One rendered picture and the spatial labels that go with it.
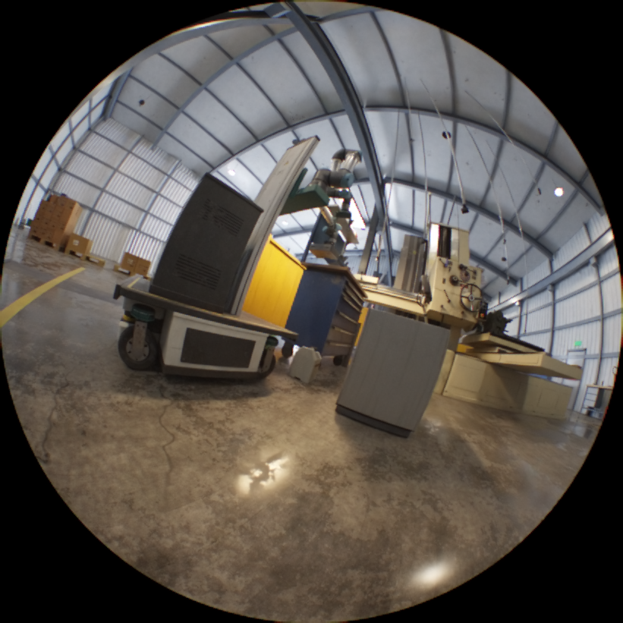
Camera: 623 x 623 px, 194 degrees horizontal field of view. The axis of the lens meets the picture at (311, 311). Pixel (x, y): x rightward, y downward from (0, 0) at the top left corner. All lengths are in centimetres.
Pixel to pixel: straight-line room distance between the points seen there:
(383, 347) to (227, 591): 93
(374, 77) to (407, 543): 902
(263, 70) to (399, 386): 964
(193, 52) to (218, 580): 1086
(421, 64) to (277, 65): 492
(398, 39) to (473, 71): 233
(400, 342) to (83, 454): 111
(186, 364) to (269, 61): 930
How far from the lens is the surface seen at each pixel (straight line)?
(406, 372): 87
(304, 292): 176
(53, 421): 63
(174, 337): 72
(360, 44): 852
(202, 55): 1035
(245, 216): 87
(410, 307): 290
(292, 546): 45
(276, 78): 929
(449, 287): 280
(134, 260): 540
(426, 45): 810
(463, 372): 281
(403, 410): 91
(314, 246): 187
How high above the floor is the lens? 41
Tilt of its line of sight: 3 degrees up
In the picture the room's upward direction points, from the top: 18 degrees clockwise
